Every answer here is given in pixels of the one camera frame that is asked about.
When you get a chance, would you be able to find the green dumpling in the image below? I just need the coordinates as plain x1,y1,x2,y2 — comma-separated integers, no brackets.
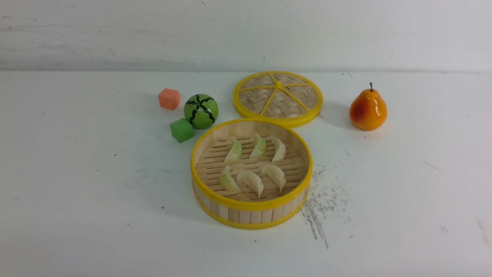
224,137,242,163
249,133,266,159
219,165,241,193

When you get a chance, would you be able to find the white dumpling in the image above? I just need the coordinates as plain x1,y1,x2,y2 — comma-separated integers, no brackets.
261,164,287,192
237,170,264,198
272,137,286,163

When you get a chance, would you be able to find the yellow bamboo steamer tray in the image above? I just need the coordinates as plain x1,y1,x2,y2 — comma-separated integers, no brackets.
190,119,313,230

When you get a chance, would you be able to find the yellow bamboo steamer lid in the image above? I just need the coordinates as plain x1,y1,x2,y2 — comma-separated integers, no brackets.
232,71,323,128

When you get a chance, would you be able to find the green toy watermelon ball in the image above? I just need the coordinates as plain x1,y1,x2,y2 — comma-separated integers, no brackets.
183,93,219,129

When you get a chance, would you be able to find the green foam cube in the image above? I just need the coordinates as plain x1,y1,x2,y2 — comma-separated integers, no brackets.
170,118,194,143

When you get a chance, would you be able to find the orange foam cube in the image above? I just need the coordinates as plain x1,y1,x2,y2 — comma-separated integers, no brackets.
158,88,181,110

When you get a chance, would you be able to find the orange toy pear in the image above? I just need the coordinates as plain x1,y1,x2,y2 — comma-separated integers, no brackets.
349,82,388,131

